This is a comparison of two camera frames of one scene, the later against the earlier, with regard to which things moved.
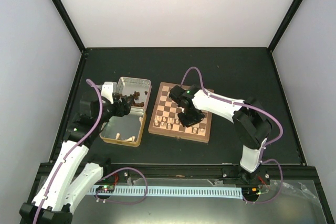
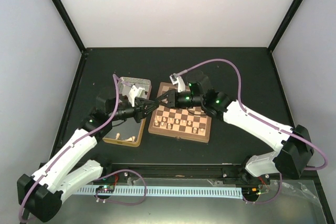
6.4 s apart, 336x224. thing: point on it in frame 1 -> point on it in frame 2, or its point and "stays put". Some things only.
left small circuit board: [105, 189] stays put
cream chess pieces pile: [132, 138] stays put
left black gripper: [126, 108] -> [141, 110]
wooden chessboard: [164, 121] stays put
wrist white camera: [108, 88] -> [136, 93]
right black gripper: [188, 123] -> [171, 95]
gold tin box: [126, 130] stays put
